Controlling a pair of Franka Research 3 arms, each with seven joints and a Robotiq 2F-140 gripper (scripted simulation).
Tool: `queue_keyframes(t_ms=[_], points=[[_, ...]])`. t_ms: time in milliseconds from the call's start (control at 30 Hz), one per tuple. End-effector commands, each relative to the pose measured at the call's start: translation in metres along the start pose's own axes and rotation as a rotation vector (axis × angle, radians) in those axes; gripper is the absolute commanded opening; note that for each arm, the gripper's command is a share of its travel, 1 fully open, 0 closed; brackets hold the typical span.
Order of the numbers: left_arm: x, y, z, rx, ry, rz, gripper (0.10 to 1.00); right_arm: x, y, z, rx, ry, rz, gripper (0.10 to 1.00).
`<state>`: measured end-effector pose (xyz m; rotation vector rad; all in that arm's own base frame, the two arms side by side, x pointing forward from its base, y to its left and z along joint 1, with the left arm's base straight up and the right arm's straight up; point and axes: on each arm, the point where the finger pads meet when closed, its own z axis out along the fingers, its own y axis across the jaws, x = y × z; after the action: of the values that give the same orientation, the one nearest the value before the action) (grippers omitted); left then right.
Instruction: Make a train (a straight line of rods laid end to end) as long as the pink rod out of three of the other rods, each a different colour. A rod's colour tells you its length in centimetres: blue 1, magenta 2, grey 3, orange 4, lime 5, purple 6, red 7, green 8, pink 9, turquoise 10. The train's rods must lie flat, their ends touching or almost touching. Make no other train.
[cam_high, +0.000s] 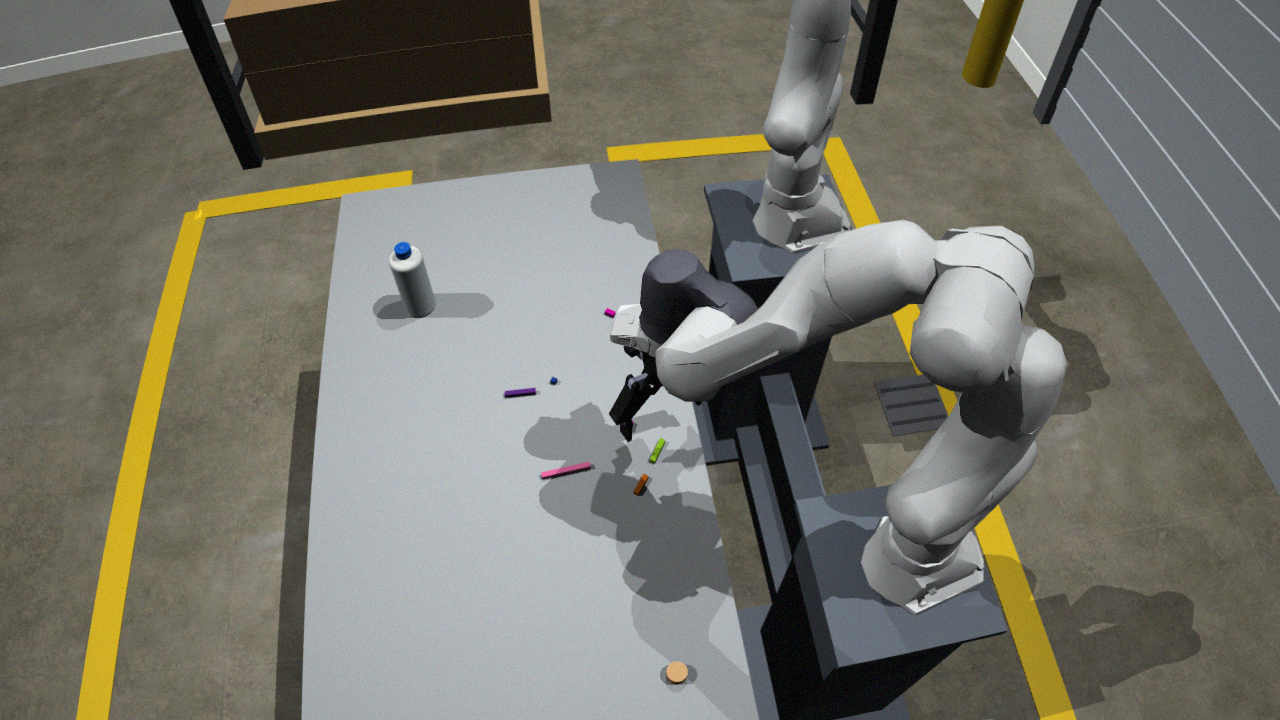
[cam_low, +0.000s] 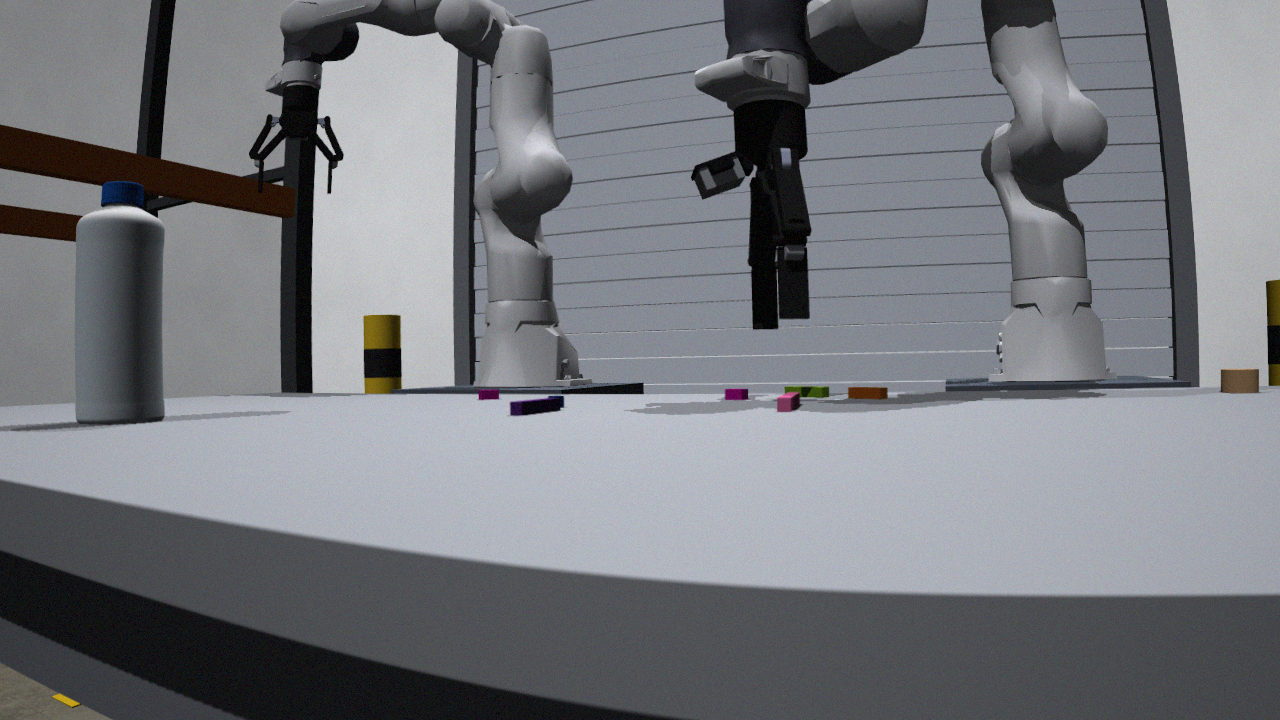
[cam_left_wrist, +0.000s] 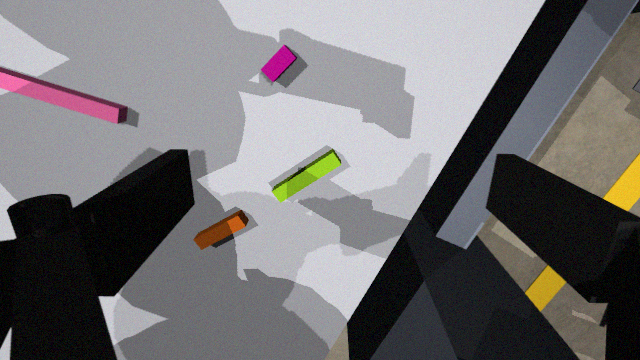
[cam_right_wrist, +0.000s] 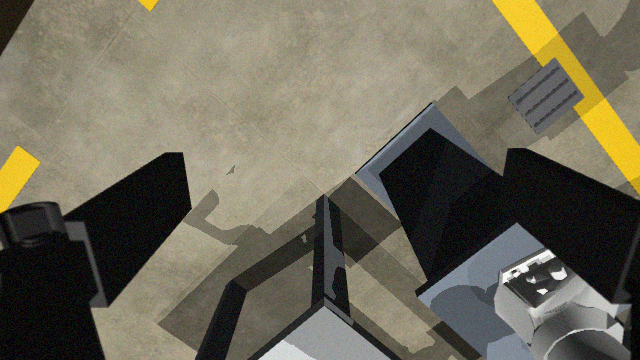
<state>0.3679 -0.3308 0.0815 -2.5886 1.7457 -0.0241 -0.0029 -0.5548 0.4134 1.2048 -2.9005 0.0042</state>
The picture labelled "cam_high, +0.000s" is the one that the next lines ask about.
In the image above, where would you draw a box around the white plastic bottle with blue cap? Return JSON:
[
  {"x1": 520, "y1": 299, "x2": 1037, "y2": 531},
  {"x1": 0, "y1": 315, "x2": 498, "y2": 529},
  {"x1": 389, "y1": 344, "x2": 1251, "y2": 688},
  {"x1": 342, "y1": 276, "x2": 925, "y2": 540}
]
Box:
[{"x1": 389, "y1": 242, "x2": 436, "y2": 316}]

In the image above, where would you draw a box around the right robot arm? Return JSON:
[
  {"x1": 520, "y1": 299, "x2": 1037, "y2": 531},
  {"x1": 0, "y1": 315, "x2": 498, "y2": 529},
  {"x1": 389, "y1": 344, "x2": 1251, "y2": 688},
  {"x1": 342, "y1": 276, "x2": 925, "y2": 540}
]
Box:
[{"x1": 753, "y1": 0, "x2": 851, "y2": 254}]

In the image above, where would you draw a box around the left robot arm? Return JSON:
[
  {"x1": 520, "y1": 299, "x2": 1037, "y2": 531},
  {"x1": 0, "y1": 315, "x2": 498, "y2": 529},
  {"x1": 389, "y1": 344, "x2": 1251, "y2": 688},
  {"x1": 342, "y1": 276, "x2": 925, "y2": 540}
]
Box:
[{"x1": 611, "y1": 220, "x2": 1068, "y2": 615}]

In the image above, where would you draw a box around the brown cylinder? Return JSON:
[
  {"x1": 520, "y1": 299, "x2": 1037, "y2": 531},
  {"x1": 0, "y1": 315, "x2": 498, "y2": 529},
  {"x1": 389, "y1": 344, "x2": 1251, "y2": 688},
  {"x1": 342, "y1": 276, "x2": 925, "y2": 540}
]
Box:
[{"x1": 666, "y1": 661, "x2": 689, "y2": 685}]

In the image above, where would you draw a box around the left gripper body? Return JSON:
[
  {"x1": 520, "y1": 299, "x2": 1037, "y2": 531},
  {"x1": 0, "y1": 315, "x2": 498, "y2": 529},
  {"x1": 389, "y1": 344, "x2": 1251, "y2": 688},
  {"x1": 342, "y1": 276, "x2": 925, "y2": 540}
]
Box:
[{"x1": 641, "y1": 352, "x2": 659, "y2": 386}]

